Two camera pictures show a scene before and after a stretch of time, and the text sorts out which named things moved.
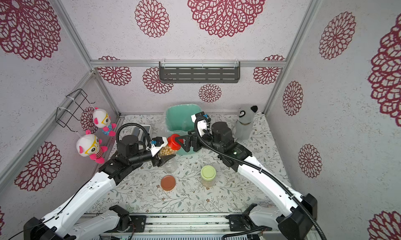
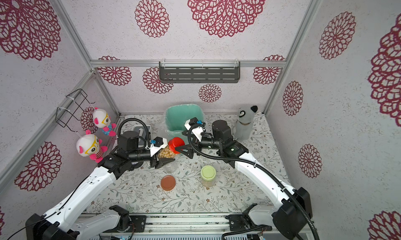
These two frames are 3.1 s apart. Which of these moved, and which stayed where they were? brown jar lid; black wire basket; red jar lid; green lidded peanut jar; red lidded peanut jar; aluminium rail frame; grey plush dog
Moved: red jar lid
Stayed: black wire basket; grey plush dog; brown jar lid; green lidded peanut jar; aluminium rail frame; red lidded peanut jar
